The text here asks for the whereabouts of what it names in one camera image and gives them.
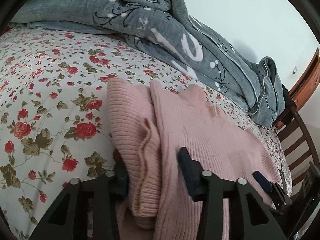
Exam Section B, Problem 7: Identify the pink knit sweater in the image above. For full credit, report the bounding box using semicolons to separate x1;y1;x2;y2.
107;77;281;239

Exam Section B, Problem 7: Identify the floral bed sheet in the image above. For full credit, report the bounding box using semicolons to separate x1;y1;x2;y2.
0;27;292;240

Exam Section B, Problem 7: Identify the orange wooden door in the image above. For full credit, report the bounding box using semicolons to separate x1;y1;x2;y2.
289;48;319;111

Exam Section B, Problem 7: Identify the grey floral quilt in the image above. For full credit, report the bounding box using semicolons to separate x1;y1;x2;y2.
10;0;285;127

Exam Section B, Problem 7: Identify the black garment on rail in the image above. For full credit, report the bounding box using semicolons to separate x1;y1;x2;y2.
282;85;297;108

